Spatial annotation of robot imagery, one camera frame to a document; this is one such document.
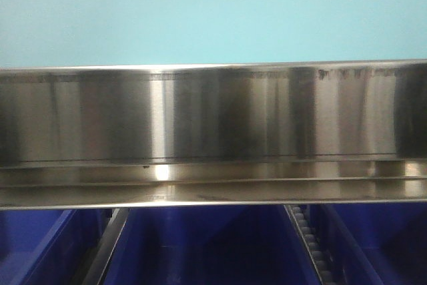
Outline left roller track divider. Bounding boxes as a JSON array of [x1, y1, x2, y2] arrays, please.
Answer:
[[82, 208, 129, 284]]

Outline dark blue bin centre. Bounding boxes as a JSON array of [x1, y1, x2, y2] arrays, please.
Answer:
[[105, 205, 319, 284]]

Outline roller track divider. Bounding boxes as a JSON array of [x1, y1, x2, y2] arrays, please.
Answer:
[[284, 204, 336, 284], [82, 208, 129, 284]]

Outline right roller track divider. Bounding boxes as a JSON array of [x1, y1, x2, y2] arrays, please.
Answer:
[[284, 204, 336, 284]]

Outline dark blue bin left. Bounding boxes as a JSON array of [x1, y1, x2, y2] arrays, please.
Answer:
[[1, 209, 112, 284]]

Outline light blue plastic bin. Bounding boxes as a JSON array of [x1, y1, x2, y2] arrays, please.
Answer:
[[1, 0, 426, 67]]

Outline dark blue bin right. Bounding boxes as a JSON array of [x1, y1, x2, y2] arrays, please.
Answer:
[[305, 203, 426, 284]]

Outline dark blue bin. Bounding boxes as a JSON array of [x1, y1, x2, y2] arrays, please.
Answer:
[[305, 203, 426, 284], [1, 209, 112, 284], [105, 205, 319, 284]]

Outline stainless steel shelf rail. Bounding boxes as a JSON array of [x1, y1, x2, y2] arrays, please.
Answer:
[[1, 59, 426, 210]]

